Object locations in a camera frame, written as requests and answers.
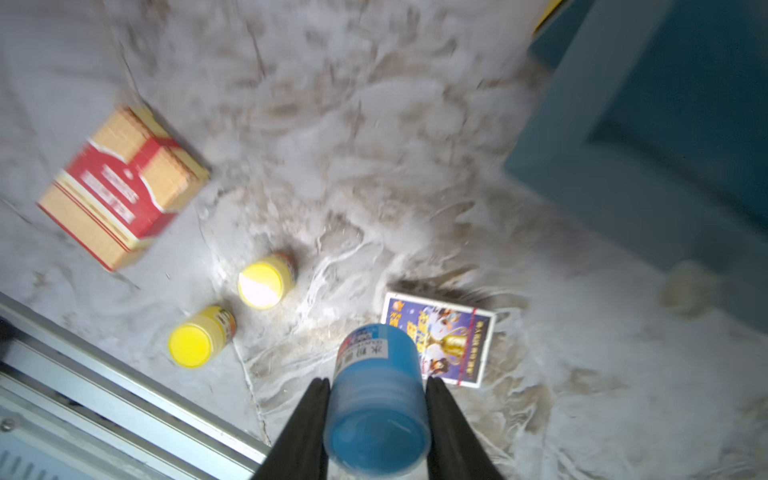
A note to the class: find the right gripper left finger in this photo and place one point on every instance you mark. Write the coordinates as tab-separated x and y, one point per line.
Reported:
299	452

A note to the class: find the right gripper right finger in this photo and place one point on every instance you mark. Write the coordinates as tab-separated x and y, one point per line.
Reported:
456	452

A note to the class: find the blue paint can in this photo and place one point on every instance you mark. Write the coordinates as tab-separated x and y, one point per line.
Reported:
377	424

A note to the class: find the teal drawer cabinet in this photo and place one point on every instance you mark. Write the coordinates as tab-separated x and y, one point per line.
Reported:
653	131

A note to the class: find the yellow paint can lower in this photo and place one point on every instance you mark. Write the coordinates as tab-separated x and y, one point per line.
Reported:
202	337

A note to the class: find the yellow paint can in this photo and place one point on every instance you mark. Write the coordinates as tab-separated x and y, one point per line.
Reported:
265	283
202	337

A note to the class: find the yellow paint can upper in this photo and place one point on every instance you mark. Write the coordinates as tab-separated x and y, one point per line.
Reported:
265	283

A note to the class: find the purple playing card box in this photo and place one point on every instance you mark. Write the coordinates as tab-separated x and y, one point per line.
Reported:
453	340

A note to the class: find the red Texas Hold'em card box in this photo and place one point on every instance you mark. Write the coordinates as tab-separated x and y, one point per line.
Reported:
125	186

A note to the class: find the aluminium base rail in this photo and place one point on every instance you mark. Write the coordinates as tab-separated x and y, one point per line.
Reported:
71	411

